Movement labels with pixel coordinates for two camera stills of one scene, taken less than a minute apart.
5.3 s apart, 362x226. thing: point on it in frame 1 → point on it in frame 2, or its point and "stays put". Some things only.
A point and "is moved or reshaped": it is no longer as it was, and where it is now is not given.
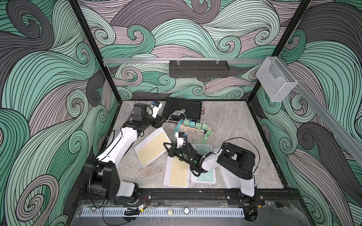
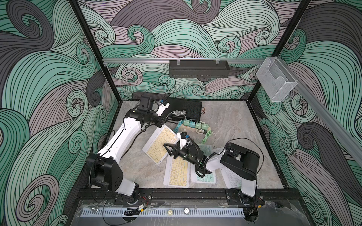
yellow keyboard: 150,148 is moved or reshaped
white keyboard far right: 233,179 stays put
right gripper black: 172,151 stays put
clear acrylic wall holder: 276,78 stays put
